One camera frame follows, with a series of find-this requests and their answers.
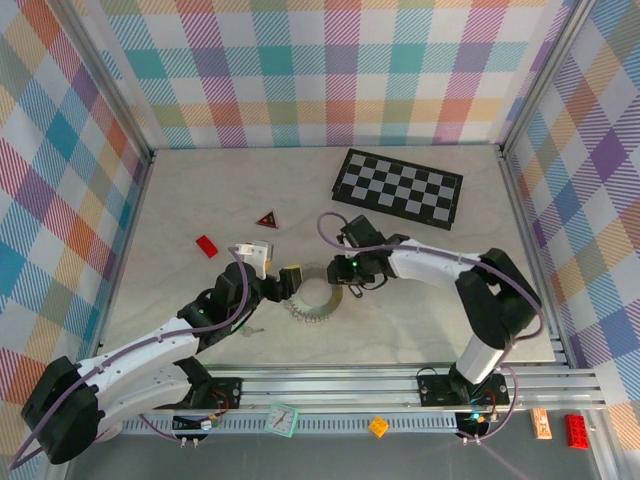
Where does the steel keyring plate with rings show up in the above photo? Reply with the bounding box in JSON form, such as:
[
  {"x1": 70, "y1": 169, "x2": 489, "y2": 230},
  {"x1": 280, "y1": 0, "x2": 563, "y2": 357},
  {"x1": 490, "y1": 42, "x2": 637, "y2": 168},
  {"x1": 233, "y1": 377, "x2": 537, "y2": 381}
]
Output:
[{"x1": 282, "y1": 263, "x2": 346, "y2": 326}]

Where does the flat red block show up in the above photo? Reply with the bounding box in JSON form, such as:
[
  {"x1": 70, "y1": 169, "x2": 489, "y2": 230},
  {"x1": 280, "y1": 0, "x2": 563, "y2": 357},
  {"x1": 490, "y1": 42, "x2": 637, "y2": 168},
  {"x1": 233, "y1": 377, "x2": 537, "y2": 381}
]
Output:
[{"x1": 194, "y1": 233, "x2": 221, "y2": 259}]

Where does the black folding chessboard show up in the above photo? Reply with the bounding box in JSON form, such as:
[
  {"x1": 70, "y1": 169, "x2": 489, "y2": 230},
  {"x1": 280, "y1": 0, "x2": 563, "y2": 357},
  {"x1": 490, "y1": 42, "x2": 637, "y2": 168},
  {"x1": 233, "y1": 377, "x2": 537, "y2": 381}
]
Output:
[{"x1": 329, "y1": 148, "x2": 464, "y2": 231}]

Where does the mint green toy clock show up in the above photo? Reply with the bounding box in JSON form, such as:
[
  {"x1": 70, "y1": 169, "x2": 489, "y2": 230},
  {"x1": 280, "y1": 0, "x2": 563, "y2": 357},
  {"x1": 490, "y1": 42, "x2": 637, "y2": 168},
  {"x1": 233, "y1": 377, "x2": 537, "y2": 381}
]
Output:
[{"x1": 264, "y1": 402, "x2": 300, "y2": 440}]

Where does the small black controller board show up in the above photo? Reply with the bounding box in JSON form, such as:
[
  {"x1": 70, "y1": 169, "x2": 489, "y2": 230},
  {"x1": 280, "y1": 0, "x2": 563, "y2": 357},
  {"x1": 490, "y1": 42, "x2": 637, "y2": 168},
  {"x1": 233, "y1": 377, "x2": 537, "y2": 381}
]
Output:
[
  {"x1": 455, "y1": 408, "x2": 496, "y2": 437},
  {"x1": 171, "y1": 410, "x2": 224, "y2": 435}
]

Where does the red studded toy brick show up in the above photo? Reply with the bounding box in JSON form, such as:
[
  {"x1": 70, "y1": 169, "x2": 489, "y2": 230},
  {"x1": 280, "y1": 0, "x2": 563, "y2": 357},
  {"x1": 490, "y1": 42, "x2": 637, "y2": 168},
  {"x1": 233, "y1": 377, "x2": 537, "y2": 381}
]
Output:
[{"x1": 564, "y1": 413, "x2": 591, "y2": 450}]

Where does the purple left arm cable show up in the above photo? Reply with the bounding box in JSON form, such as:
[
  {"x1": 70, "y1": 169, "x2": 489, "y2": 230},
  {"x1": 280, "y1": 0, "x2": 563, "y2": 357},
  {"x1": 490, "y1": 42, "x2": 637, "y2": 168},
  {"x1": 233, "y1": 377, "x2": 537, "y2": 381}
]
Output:
[{"x1": 8, "y1": 247, "x2": 251, "y2": 469}]

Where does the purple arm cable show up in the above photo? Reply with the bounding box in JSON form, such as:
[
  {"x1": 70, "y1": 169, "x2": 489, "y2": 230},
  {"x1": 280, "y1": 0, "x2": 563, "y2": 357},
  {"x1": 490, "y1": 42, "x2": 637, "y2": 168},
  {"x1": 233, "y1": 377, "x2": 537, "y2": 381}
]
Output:
[
  {"x1": 8, "y1": 247, "x2": 251, "y2": 469},
  {"x1": 317, "y1": 212, "x2": 545, "y2": 444}
]

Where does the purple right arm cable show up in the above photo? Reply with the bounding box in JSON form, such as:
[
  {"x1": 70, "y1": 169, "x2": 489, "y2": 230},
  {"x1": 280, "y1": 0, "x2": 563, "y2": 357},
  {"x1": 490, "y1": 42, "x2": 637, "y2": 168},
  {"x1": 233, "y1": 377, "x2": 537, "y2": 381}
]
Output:
[{"x1": 317, "y1": 212, "x2": 545, "y2": 444}]

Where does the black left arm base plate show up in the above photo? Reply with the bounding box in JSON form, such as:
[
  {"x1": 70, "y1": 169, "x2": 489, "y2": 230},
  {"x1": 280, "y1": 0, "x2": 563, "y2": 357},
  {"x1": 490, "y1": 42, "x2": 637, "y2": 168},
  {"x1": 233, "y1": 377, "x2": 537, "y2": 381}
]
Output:
[{"x1": 192, "y1": 377, "x2": 245, "y2": 412}]

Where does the long aluminium base rail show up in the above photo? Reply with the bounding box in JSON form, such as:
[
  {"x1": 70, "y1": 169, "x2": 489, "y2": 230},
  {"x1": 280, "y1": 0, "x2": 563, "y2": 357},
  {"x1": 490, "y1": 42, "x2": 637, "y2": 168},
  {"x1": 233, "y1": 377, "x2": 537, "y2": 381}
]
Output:
[{"x1": 99, "y1": 362, "x2": 609, "y2": 416}]

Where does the aluminium side rail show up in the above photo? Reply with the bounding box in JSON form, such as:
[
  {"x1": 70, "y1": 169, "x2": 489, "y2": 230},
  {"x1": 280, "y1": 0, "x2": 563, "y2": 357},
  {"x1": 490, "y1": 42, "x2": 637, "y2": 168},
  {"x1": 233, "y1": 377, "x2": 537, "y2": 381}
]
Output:
[
  {"x1": 94, "y1": 149, "x2": 157, "y2": 354},
  {"x1": 499, "y1": 147, "x2": 574, "y2": 369}
]

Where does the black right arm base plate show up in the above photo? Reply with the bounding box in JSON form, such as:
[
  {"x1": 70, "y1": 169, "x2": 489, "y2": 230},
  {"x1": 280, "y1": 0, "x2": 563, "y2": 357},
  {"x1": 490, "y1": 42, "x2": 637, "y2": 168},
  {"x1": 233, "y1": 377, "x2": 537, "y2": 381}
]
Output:
[{"x1": 417, "y1": 372, "x2": 510, "y2": 409}]

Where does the grey slotted cable duct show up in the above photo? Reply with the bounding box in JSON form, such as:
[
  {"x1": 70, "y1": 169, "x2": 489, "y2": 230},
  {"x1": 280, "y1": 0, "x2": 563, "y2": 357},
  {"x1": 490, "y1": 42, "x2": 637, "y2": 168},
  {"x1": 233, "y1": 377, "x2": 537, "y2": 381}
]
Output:
[{"x1": 121, "y1": 413, "x2": 460, "y2": 435}]

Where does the aluminium frame post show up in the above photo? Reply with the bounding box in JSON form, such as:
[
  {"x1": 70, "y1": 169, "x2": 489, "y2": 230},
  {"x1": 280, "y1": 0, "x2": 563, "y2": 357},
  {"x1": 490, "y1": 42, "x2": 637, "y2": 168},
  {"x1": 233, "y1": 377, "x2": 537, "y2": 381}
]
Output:
[
  {"x1": 499, "y1": 0, "x2": 596, "y2": 159},
  {"x1": 49, "y1": 0, "x2": 157, "y2": 164}
]

